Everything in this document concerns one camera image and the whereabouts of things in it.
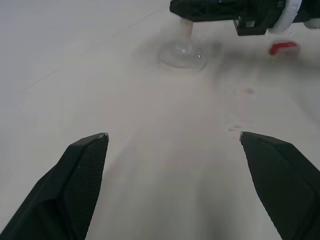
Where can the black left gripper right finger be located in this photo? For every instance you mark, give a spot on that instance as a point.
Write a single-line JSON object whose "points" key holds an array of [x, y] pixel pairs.
{"points": [[287, 185]]}

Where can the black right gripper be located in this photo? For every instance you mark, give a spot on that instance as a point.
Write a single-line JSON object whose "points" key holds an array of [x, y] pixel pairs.
{"points": [[257, 15]]}

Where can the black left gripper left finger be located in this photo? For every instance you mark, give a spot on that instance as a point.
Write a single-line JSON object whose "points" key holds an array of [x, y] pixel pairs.
{"points": [[75, 180]]}

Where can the clear glass stemmed cup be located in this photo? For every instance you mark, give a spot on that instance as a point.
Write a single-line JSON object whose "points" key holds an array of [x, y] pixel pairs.
{"points": [[182, 53]]}

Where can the small red object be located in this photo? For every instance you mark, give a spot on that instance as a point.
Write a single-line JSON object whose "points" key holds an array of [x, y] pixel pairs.
{"points": [[283, 48]]}

